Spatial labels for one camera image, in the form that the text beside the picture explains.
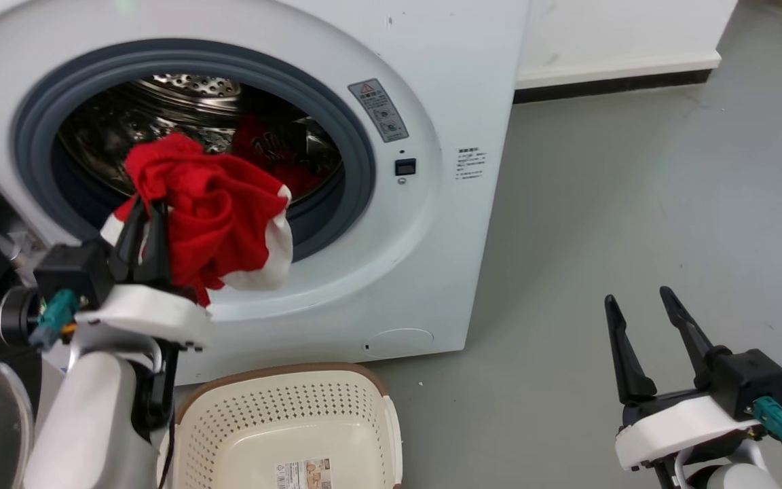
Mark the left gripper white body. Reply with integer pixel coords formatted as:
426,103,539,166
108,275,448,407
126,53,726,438
76,284,216,352

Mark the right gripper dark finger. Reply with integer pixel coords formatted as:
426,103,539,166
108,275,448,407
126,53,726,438
604,294,658,406
659,286,732,392

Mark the grey warning sticker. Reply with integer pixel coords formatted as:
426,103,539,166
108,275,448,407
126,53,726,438
348,78,410,144

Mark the round filter cover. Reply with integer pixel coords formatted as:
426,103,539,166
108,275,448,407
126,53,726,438
367,327,435,360

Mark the cream perforated laundry basket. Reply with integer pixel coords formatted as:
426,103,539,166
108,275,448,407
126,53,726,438
159,362,405,489

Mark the grey rubber door gasket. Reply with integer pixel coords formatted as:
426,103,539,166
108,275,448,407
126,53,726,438
11,39,377,263

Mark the red and white garment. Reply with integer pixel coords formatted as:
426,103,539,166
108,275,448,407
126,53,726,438
100,133,295,307

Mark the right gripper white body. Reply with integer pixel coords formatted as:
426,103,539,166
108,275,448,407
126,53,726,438
614,387,765,473

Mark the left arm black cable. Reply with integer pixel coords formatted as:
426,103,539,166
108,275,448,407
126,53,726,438
157,407,179,489

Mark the left teal cable connector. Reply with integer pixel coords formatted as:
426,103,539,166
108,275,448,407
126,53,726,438
29,289,81,351

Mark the perforated steel washer drum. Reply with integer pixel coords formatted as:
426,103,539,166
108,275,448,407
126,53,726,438
57,73,343,204

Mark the paper label on basket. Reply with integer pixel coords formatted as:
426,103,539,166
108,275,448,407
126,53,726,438
274,457,333,489

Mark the red garment with dark print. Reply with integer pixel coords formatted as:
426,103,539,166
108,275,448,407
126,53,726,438
231,115,328,199

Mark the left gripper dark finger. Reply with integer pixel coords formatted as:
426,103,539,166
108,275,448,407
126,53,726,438
141,200,175,285
109,196,147,283

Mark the white front-load washing machine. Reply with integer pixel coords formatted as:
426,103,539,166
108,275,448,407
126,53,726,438
0,0,532,388

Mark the black baseboard strip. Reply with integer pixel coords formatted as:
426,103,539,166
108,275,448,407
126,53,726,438
513,68,713,105

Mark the small printed text label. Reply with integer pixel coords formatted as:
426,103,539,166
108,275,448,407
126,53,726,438
455,145,487,181

